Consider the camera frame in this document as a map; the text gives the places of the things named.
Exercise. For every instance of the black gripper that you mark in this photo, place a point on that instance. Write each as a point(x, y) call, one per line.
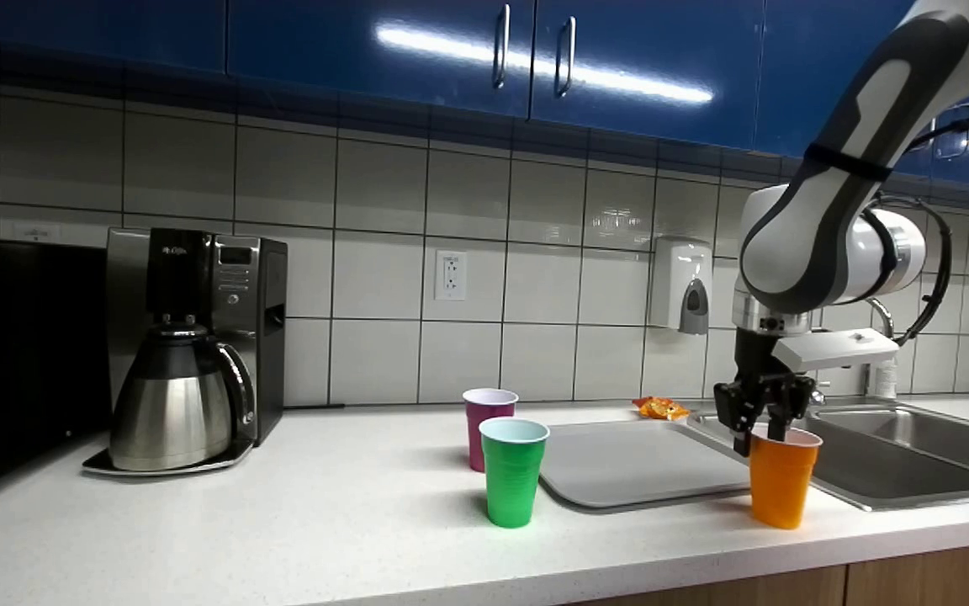
point(754, 390)

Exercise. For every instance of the orange plastic cup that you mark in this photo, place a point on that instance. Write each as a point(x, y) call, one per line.
point(783, 482)

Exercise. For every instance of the green plastic cup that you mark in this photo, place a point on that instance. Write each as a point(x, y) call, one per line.
point(515, 477)

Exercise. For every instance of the purple plastic cup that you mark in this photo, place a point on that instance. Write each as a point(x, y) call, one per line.
point(481, 431)

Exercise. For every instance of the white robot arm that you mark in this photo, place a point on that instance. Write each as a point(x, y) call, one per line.
point(831, 222)

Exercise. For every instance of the grey plastic tray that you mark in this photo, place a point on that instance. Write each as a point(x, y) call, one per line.
point(630, 466)

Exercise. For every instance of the stainless steel double sink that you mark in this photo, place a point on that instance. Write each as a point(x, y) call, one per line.
point(909, 457)

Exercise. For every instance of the wooden base cabinet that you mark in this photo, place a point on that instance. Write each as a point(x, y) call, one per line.
point(909, 574)

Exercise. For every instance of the black coffee maker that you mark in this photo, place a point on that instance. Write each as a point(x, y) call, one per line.
point(245, 305)

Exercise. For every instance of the steel coffee carafe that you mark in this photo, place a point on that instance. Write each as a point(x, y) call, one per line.
point(177, 410)

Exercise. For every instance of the black microwave oven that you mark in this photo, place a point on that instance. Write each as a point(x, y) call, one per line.
point(16, 358)

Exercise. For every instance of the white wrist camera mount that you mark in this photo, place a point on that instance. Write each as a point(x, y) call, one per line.
point(838, 349)

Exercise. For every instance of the white wall soap dispenser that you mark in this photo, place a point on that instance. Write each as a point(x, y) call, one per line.
point(674, 273)

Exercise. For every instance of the white wall outlet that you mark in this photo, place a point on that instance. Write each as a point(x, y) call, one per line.
point(452, 276)

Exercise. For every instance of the blue wall cabinets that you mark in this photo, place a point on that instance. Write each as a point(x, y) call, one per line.
point(226, 34)

